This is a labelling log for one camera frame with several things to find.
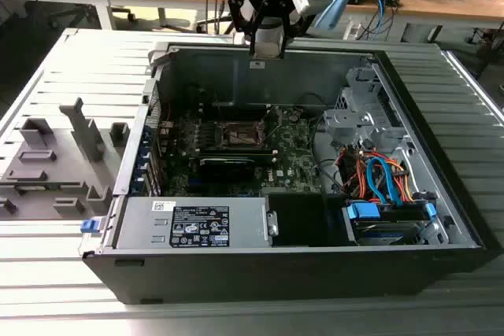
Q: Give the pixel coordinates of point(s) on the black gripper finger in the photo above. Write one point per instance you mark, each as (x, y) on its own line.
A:
(241, 13)
(299, 25)

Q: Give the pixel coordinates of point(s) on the green motherboard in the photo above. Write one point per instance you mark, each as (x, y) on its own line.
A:
(291, 155)

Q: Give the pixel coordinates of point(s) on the green RAM stick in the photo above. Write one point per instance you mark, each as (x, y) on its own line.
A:
(39, 185)

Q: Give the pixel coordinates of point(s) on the grey power supply unit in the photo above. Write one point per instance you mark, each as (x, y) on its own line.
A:
(138, 222)

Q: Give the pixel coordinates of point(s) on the grey parts rack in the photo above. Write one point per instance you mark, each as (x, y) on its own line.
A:
(84, 135)

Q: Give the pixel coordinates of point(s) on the CPU socket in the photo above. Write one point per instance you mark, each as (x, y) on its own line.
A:
(240, 135)

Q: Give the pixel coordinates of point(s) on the blue case latch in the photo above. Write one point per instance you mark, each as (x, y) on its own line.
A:
(88, 226)

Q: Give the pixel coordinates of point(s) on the silver Intel CPU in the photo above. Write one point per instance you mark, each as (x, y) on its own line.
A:
(267, 45)

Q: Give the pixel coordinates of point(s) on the black PC case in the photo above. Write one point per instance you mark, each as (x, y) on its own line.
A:
(236, 273)

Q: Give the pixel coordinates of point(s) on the hard disk in blue carrier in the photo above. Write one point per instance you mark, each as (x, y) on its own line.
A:
(364, 210)

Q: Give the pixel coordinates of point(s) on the grey case release latch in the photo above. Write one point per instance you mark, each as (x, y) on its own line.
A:
(159, 54)

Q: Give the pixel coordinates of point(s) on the metal drive cage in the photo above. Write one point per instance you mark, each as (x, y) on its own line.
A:
(346, 119)

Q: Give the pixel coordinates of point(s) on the black graphics card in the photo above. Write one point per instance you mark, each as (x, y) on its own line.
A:
(224, 170)

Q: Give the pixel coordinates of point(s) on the silver coin battery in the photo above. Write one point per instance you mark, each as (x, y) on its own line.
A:
(293, 118)

